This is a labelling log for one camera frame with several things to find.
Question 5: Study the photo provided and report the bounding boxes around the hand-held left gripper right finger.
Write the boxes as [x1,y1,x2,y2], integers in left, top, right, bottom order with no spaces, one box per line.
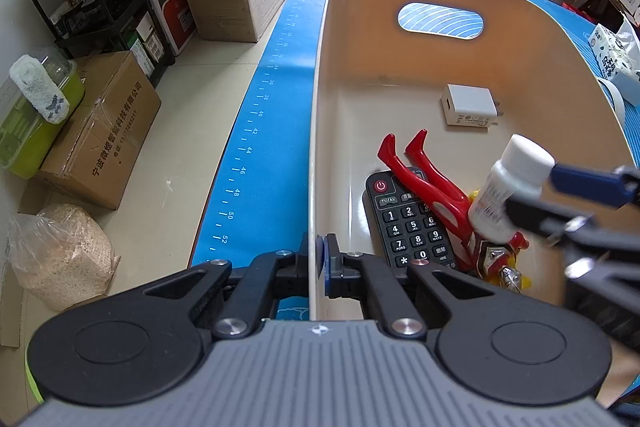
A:
[317,234,501,339]

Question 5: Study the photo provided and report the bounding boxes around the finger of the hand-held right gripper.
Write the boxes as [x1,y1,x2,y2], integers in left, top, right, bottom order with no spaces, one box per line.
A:
[506,195,640,281]
[547,163,640,208]

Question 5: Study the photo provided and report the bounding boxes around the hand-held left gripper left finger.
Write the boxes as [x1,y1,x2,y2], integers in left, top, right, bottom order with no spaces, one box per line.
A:
[144,232,311,341]

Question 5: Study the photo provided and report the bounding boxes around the white pill bottle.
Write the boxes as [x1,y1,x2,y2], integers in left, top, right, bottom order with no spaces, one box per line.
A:
[467,134,557,243]

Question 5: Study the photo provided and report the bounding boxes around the yellow plastic tool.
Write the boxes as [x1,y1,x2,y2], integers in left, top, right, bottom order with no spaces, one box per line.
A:
[492,264,535,297]

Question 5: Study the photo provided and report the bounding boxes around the black remote control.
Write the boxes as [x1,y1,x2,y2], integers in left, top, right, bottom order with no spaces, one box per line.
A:
[365,167,458,273]

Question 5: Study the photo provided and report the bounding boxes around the red action figure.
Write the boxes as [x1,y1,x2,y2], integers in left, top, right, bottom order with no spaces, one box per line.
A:
[377,130,531,293]

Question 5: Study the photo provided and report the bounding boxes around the white wall charger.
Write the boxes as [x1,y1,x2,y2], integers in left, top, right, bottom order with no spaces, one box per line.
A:
[440,83,502,128]

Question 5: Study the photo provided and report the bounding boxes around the beige plastic storage bin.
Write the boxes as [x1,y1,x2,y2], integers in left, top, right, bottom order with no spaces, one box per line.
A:
[307,0,640,410]

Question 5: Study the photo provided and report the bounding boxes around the white tape roll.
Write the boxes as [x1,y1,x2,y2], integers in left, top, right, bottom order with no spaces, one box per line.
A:
[597,77,626,128]

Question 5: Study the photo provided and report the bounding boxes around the white tissue box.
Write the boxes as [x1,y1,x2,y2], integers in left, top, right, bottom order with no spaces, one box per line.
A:
[586,18,640,85]

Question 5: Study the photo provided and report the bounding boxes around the blue silicone baking mat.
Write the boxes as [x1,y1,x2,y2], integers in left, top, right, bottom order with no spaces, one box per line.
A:
[189,0,640,323]

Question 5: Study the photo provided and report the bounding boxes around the clear bag of sawdust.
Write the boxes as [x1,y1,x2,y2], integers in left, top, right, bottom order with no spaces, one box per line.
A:
[7,203,121,312]

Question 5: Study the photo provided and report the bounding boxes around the brown taped cardboard box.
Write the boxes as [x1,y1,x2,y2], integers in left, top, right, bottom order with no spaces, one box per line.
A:
[35,51,162,211]

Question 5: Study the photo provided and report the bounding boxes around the green plastic container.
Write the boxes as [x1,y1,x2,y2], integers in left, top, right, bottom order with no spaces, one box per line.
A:
[0,49,86,180]

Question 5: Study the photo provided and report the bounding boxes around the black metal cart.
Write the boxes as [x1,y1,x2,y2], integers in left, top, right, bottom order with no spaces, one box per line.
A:
[21,0,176,88]

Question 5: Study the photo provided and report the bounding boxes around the white fluffy mitt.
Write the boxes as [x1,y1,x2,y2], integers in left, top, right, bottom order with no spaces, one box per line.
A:
[9,54,71,125]

